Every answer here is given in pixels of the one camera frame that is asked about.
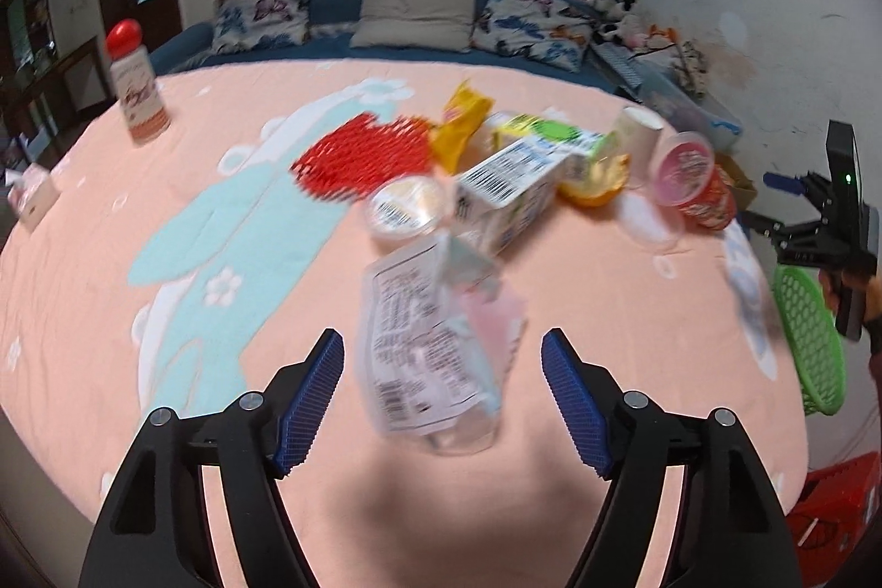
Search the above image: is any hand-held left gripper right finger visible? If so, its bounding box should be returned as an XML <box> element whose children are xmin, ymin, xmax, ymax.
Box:
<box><xmin>541</xmin><ymin>328</ymin><xmax>804</xmax><ymax>588</ymax></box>

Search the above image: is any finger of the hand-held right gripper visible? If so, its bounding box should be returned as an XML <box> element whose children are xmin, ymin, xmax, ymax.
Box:
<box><xmin>762</xmin><ymin>171</ymin><xmax>831</xmax><ymax>212</ymax></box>
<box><xmin>737</xmin><ymin>208</ymin><xmax>829</xmax><ymax>271</ymax></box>

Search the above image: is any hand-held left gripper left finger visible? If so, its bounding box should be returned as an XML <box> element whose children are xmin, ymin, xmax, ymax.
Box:
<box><xmin>79</xmin><ymin>328</ymin><xmax>346</xmax><ymax>588</ymax></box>

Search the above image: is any green plastic basket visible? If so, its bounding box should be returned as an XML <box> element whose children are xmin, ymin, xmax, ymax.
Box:
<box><xmin>770</xmin><ymin>264</ymin><xmax>847</xmax><ymax>417</ymax></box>

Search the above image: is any clear plastic packaging bag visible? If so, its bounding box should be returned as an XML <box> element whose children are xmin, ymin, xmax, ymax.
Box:
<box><xmin>358</xmin><ymin>233</ymin><xmax>528</xmax><ymax>458</ymax></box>

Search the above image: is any orange peel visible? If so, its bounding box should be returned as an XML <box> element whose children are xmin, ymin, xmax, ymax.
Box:
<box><xmin>557</xmin><ymin>150</ymin><xmax>631</xmax><ymax>208</ymax></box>

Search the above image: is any red foam net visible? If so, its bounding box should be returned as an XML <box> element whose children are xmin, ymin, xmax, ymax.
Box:
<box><xmin>289</xmin><ymin>111</ymin><xmax>438</xmax><ymax>203</ymax></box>

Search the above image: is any person's right hand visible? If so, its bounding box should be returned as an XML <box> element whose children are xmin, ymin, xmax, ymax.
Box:
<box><xmin>819</xmin><ymin>269</ymin><xmax>882</xmax><ymax>355</ymax></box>

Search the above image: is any cardboard box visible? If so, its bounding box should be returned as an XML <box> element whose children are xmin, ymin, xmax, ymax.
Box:
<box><xmin>715</xmin><ymin>153</ymin><xmax>759</xmax><ymax>213</ymax></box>

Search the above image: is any red instant noodle cup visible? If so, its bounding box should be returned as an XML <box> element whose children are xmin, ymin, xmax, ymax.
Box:
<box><xmin>651</xmin><ymin>130</ymin><xmax>738</xmax><ymax>231</ymax></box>

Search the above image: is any clear plastic storage box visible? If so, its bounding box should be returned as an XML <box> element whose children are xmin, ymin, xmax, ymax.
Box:
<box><xmin>634</xmin><ymin>71</ymin><xmax>745</xmax><ymax>138</ymax></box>

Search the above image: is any clear plastic cup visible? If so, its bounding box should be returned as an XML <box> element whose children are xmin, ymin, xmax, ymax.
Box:
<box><xmin>616</xmin><ymin>192</ymin><xmax>686</xmax><ymax>251</ymax></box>

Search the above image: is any white paper cup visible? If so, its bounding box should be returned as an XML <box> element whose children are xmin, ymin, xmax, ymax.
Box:
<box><xmin>613</xmin><ymin>106</ymin><xmax>666</xmax><ymax>190</ymax></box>

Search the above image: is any pile of plush toys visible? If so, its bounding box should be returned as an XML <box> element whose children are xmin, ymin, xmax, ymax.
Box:
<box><xmin>593</xmin><ymin>0</ymin><xmax>707</xmax><ymax>93</ymax></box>

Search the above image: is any white round lidded cup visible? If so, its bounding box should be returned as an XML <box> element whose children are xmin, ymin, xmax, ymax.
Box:
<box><xmin>365</xmin><ymin>175</ymin><xmax>449</xmax><ymax>251</ymax></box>

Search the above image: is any white milk carton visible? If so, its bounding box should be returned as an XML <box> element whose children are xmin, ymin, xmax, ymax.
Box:
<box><xmin>451</xmin><ymin>137</ymin><xmax>573</xmax><ymax>258</ymax></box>

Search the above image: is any red crate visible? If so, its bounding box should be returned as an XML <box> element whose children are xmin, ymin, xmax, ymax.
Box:
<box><xmin>786</xmin><ymin>454</ymin><xmax>882</xmax><ymax>575</ymax></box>

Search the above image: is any yellow snack packet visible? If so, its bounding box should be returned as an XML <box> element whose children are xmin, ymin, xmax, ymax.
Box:
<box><xmin>428</xmin><ymin>78</ymin><xmax>493</xmax><ymax>172</ymax></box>

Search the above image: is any butterfly print pillow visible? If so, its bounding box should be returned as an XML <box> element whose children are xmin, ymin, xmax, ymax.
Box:
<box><xmin>210</xmin><ymin>0</ymin><xmax>313</xmax><ymax>55</ymax></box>
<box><xmin>470</xmin><ymin>0</ymin><xmax>600</xmax><ymax>74</ymax></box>

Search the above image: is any white tissue box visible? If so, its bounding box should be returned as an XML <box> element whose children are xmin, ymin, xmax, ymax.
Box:
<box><xmin>3</xmin><ymin>162</ymin><xmax>60</xmax><ymax>232</ymax></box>

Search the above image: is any white bottle with red cap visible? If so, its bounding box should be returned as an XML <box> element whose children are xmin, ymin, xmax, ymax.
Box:
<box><xmin>105</xmin><ymin>18</ymin><xmax>173</xmax><ymax>147</ymax></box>

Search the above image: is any blue sofa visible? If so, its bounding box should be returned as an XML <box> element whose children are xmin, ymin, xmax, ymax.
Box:
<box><xmin>148</xmin><ymin>0</ymin><xmax>621</xmax><ymax>93</ymax></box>

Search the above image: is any beige pillow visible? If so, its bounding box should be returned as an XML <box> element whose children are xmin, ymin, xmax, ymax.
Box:
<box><xmin>350</xmin><ymin>0</ymin><xmax>478</xmax><ymax>53</ymax></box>

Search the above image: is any dark wooden cabinet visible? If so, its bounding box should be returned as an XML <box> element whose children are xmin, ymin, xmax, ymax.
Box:
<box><xmin>0</xmin><ymin>0</ymin><xmax>111</xmax><ymax>162</ymax></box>

